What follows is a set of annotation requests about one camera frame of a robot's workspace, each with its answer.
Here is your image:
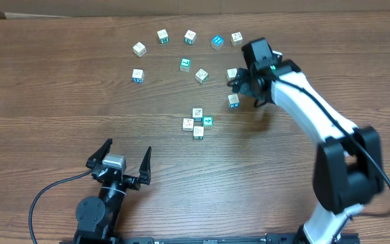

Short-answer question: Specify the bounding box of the wooden block green side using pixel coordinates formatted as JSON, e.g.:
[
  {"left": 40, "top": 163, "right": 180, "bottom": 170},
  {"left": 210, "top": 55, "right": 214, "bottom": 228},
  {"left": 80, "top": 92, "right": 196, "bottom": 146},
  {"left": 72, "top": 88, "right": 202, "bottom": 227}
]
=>
[{"left": 157, "top": 29, "right": 169, "bottom": 44}]

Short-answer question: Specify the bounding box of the wooden block blue T side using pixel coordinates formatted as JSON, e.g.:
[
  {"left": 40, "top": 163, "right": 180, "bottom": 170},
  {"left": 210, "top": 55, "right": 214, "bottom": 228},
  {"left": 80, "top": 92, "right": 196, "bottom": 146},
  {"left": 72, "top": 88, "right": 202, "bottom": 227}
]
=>
[{"left": 227, "top": 94, "right": 240, "bottom": 108}]

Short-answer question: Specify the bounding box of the blue top wooden block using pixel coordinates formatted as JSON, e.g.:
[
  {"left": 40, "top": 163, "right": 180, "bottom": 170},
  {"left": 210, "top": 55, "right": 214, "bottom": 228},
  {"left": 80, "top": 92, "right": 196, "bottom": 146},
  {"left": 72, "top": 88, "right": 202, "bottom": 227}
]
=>
[{"left": 211, "top": 35, "right": 224, "bottom": 51}]

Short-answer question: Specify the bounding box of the plain wooden block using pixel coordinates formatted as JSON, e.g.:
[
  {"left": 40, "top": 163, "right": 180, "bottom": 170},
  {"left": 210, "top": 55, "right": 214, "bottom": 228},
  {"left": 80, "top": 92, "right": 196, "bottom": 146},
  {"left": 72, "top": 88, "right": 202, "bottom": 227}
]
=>
[{"left": 227, "top": 68, "right": 238, "bottom": 81}]

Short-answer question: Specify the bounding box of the wooden block M drawing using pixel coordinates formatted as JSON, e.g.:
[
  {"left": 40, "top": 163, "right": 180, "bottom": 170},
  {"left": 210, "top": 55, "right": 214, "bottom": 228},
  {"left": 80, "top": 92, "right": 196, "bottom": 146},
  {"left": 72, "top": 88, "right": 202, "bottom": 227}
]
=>
[{"left": 193, "top": 126, "right": 204, "bottom": 140}]

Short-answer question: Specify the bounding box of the wooden block animal drawing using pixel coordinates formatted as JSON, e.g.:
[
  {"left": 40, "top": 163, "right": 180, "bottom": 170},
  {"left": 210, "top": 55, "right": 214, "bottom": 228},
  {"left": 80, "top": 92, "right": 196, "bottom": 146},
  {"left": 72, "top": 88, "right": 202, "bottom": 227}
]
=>
[{"left": 196, "top": 68, "right": 209, "bottom": 84}]

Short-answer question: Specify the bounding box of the wooden block top right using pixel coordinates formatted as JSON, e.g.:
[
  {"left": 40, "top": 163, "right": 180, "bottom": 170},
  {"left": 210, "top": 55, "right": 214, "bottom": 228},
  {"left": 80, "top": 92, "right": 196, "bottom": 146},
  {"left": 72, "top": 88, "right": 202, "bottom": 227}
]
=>
[{"left": 231, "top": 32, "right": 243, "bottom": 46}]

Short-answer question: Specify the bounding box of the cardboard backdrop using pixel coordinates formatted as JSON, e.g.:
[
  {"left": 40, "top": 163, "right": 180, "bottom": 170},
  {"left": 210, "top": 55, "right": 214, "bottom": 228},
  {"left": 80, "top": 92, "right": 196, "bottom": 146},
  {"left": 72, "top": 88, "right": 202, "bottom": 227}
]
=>
[{"left": 0, "top": 0, "right": 390, "bottom": 18}]

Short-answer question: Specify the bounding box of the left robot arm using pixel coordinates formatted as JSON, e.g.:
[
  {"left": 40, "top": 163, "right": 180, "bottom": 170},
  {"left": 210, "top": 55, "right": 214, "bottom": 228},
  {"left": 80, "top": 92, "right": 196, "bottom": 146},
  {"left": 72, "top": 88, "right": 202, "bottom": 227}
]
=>
[{"left": 72, "top": 138, "right": 152, "bottom": 244}]

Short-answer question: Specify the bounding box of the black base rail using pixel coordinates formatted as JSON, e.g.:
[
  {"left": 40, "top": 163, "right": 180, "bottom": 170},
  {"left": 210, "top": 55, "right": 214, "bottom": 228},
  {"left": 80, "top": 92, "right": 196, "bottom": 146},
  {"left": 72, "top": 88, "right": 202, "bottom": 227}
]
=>
[{"left": 59, "top": 232, "right": 361, "bottom": 244}]

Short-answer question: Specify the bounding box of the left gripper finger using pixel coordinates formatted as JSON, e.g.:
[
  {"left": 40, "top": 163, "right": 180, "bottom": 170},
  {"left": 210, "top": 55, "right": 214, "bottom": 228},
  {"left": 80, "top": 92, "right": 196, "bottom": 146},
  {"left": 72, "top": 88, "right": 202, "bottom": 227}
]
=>
[
  {"left": 139, "top": 146, "right": 152, "bottom": 185},
  {"left": 85, "top": 138, "right": 112, "bottom": 169}
]

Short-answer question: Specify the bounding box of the green number seven block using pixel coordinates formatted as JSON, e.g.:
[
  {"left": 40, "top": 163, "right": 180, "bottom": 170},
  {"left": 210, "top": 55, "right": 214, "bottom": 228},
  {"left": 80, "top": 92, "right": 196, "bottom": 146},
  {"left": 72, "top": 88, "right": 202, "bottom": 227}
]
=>
[{"left": 179, "top": 58, "right": 191, "bottom": 72}]

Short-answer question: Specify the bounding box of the wooden block far left upper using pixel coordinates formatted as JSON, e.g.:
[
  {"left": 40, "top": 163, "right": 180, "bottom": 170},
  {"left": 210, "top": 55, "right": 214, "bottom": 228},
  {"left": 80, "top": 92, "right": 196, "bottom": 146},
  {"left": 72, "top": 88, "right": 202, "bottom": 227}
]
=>
[{"left": 133, "top": 42, "right": 146, "bottom": 57}]

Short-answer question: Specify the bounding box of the leaf block blue side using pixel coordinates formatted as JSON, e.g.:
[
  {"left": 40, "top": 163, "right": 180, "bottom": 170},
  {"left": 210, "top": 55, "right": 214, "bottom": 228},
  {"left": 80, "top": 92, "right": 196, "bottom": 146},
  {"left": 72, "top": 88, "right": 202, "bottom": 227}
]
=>
[{"left": 192, "top": 108, "right": 203, "bottom": 121}]

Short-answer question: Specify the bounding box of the wooden block blue side left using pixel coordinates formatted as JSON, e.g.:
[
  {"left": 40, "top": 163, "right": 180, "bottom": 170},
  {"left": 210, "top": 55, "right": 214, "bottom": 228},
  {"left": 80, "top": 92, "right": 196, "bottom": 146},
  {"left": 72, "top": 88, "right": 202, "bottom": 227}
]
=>
[{"left": 132, "top": 69, "right": 145, "bottom": 83}]

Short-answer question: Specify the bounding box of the wooden block teal side top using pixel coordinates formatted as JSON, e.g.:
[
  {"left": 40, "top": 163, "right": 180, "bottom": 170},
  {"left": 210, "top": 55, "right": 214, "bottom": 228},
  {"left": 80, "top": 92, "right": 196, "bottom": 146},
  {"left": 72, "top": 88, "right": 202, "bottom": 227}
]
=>
[{"left": 184, "top": 30, "right": 197, "bottom": 45}]

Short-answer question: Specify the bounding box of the green number four block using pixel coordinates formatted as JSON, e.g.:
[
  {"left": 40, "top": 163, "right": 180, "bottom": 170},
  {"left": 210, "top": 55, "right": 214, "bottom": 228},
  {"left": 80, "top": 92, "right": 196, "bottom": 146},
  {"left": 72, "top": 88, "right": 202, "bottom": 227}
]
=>
[{"left": 202, "top": 116, "right": 213, "bottom": 129}]

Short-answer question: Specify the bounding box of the wooden block blue edge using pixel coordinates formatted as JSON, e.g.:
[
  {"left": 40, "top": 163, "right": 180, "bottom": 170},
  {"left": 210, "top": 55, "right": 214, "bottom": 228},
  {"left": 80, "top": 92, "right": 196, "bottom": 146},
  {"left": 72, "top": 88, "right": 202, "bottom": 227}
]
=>
[{"left": 182, "top": 118, "right": 194, "bottom": 131}]

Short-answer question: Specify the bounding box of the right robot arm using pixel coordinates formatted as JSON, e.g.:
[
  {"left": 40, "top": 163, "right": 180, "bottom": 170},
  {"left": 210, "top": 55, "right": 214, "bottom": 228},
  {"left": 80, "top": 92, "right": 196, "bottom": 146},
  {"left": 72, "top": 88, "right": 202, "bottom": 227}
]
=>
[{"left": 228, "top": 38, "right": 386, "bottom": 243}]

